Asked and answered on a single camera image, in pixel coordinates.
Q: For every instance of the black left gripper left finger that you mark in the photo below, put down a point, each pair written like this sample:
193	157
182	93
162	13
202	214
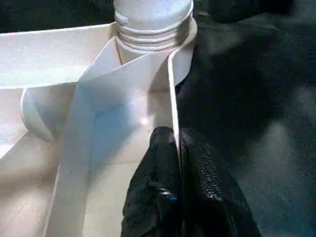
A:
153	192

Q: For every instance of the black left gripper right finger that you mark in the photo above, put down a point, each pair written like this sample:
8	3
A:
212	192

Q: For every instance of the white plastic table leg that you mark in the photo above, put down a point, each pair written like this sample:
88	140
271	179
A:
153	19

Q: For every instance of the black work mat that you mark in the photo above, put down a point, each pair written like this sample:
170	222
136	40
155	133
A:
256	98

